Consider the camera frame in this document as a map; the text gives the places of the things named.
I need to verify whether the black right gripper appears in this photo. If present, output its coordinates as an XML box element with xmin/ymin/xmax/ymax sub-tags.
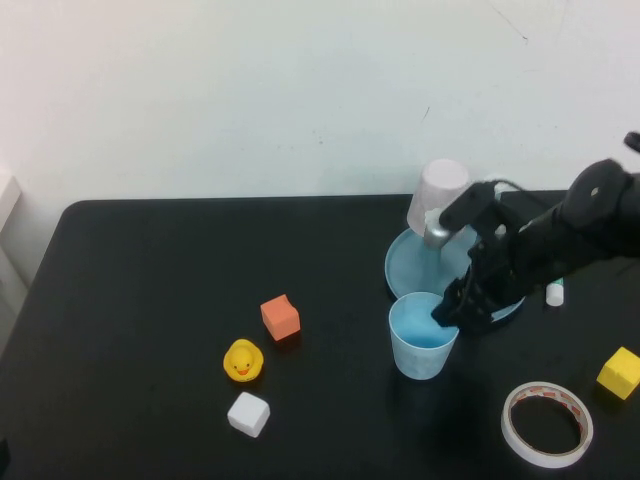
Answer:
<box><xmin>431</xmin><ymin>202</ymin><xmax>544</xmax><ymax>337</ymax></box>

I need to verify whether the light blue plastic cup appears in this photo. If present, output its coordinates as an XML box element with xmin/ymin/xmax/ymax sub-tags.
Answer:
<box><xmin>388</xmin><ymin>292</ymin><xmax>461</xmax><ymax>381</ymax></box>

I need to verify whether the blue cup stand with pegs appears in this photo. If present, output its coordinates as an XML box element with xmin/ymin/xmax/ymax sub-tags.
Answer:
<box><xmin>383</xmin><ymin>173</ymin><xmax>527</xmax><ymax>329</ymax></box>

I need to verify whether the pink plastic cup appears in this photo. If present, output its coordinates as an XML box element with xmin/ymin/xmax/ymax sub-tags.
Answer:
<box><xmin>406</xmin><ymin>158</ymin><xmax>471</xmax><ymax>240</ymax></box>

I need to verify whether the yellow foam cube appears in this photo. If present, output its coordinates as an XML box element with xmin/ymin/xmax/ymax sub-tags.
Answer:
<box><xmin>596</xmin><ymin>346</ymin><xmax>640</xmax><ymax>400</ymax></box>

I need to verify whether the white double-sided tape roll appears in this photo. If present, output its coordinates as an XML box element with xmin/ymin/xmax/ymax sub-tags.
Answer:
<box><xmin>501</xmin><ymin>381</ymin><xmax>595</xmax><ymax>469</ymax></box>

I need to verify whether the orange foam cube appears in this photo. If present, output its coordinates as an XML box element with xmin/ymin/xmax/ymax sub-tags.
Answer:
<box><xmin>259</xmin><ymin>293</ymin><xmax>301</xmax><ymax>343</ymax></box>

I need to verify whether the yellow rubber duck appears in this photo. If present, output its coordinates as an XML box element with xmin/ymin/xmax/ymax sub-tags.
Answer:
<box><xmin>222</xmin><ymin>338</ymin><xmax>265</xmax><ymax>384</ymax></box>

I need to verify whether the white foam cube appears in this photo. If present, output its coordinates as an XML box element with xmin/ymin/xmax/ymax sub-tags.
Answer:
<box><xmin>226</xmin><ymin>391</ymin><xmax>271</xmax><ymax>439</ymax></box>

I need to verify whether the white side furniture panel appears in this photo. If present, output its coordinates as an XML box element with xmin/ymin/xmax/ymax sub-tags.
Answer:
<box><xmin>0</xmin><ymin>172</ymin><xmax>30</xmax><ymax>361</ymax></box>

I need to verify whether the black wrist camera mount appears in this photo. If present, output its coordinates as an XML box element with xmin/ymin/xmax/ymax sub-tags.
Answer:
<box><xmin>423</xmin><ymin>180</ymin><xmax>504</xmax><ymax>250</ymax></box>

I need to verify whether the thin black camera cable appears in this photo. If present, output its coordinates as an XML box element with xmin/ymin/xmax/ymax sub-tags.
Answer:
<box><xmin>482</xmin><ymin>174</ymin><xmax>571</xmax><ymax>221</ymax></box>

